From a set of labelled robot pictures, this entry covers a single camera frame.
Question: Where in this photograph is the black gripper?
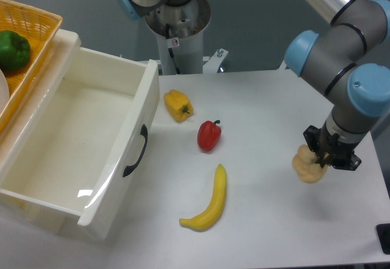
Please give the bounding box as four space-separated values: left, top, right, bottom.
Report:
303 125 361 171

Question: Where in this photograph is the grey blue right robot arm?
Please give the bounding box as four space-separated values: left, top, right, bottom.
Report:
284 0 389 171

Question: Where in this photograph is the open white drawer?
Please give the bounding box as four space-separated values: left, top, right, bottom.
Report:
1 48 160 239

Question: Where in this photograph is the white drawer cabinet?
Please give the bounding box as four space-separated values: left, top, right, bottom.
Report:
0 29 82 239

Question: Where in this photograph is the black corner object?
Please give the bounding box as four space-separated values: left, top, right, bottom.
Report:
376 223 390 255

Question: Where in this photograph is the red bell pepper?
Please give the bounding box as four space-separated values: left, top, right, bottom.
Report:
197 120 222 152

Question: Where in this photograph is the yellow banana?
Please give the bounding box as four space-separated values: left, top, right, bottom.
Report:
179 164 228 232

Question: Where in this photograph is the yellow bell pepper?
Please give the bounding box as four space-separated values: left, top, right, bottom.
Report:
163 90 193 123

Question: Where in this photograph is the yellow woven basket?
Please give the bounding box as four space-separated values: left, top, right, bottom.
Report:
1 0 63 131

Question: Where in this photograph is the white plate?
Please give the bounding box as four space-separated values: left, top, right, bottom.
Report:
0 70 10 113

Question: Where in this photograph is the green bell pepper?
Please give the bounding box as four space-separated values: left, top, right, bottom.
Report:
1 30 30 72

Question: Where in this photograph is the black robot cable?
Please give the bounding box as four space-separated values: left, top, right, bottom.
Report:
165 23 182 75

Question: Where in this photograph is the black drawer handle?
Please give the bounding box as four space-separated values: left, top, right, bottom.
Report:
122 124 149 178

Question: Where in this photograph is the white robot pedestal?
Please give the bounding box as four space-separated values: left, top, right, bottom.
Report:
146 0 229 75

